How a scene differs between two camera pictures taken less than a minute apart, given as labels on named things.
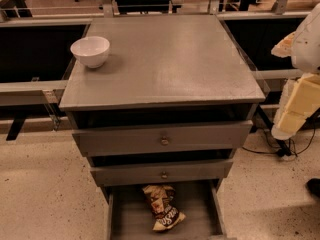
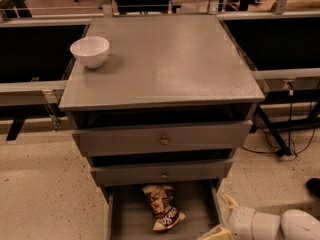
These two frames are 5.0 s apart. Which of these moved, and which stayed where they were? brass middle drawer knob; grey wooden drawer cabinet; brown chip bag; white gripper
Moved: white gripper
Stayed: brown chip bag; grey wooden drawer cabinet; brass middle drawer knob
